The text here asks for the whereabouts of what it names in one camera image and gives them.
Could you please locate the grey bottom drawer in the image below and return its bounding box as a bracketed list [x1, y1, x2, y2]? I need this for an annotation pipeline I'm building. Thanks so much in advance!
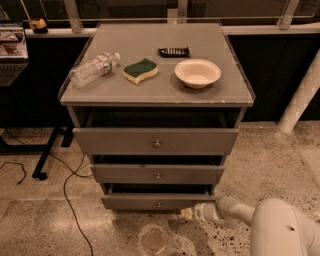
[101, 183, 214, 210]

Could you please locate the grey drawer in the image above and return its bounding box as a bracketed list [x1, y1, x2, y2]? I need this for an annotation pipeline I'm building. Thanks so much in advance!
[101, 183, 214, 210]
[74, 111, 239, 155]
[91, 155, 224, 185]

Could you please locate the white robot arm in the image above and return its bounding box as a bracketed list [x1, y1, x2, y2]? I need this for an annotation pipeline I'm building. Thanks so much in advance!
[181, 197, 320, 256]

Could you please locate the grey middle drawer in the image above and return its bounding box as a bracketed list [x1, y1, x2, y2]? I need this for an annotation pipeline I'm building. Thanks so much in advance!
[91, 155, 224, 185]

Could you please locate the grey drawer cabinet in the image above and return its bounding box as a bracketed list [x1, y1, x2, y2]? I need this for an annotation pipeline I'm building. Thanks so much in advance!
[57, 21, 257, 198]

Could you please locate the grey top drawer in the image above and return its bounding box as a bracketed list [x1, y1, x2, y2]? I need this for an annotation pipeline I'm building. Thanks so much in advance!
[74, 111, 239, 155]

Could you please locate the white bowl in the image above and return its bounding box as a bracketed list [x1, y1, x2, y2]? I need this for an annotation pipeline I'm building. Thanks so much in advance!
[175, 59, 221, 89]

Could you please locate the green yellow sponge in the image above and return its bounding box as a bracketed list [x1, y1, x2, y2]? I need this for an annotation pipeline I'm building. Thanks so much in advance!
[123, 58, 158, 84]

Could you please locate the clear plastic water bottle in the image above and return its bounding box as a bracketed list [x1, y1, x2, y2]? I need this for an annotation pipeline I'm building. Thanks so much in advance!
[70, 53, 120, 88]

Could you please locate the white diagonal pillar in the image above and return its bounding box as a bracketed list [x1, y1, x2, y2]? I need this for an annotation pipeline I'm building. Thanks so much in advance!
[277, 50, 320, 134]

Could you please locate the open laptop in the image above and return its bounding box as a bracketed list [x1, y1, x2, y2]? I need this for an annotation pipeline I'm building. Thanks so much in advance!
[0, 22, 29, 87]

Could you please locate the metal window railing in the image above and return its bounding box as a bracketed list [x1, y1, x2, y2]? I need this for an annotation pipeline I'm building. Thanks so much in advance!
[15, 0, 320, 35]

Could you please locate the yellow black object on ledge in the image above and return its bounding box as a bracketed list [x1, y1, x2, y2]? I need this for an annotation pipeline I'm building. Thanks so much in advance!
[29, 18, 48, 34]

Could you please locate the black floor cable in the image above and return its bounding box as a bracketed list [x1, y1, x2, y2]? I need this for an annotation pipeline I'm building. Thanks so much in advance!
[3, 129, 95, 256]

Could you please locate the black desk frame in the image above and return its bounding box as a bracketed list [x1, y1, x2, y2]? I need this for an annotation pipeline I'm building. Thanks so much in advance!
[0, 123, 76, 182]

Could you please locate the short black cable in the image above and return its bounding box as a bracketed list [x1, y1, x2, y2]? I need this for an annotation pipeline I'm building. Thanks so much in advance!
[0, 161, 27, 186]

